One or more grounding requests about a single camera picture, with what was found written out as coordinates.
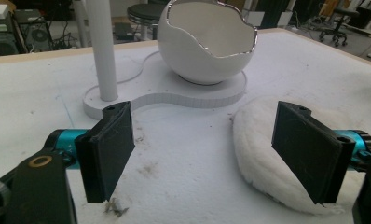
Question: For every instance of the white eggshell-shaped bowl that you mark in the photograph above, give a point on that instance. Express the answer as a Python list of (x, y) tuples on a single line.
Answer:
[(193, 53)]

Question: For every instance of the white fluffy round cushion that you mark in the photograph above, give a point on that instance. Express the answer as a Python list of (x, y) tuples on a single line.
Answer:
[(267, 161)]

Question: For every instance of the black round stool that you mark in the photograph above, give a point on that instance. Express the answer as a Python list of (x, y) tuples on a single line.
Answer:
[(144, 14)]

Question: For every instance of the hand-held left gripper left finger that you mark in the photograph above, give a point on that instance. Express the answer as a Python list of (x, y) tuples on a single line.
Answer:
[(107, 152)]

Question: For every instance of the black computer case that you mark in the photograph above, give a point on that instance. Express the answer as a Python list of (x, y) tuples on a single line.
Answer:
[(34, 34)]

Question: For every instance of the white stand base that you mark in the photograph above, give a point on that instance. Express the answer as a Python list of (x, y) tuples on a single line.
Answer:
[(186, 93)]

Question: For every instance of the small grey debris scrap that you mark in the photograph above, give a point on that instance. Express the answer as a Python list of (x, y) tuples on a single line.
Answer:
[(116, 207)]

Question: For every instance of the black office chair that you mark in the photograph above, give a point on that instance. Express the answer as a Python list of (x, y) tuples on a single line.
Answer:
[(337, 25)]

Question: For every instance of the white stand pole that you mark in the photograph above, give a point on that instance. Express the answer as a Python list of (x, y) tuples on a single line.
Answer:
[(103, 49)]

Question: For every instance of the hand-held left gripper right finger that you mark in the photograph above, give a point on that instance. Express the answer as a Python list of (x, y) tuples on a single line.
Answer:
[(311, 149)]

